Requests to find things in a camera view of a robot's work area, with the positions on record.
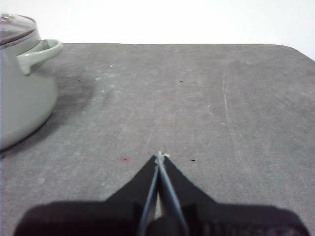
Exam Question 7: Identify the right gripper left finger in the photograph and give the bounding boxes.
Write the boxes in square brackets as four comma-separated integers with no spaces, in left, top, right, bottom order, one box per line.
[13,154,159,236]

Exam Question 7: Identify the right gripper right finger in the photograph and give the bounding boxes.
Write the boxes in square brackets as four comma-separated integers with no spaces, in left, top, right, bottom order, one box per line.
[147,154,311,236]

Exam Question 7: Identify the glass lid with green knob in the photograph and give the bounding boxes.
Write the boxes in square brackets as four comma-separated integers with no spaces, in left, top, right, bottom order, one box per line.
[0,14,37,47]

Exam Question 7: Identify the sage green electric pot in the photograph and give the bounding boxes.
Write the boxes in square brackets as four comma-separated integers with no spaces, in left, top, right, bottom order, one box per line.
[0,24,63,151]

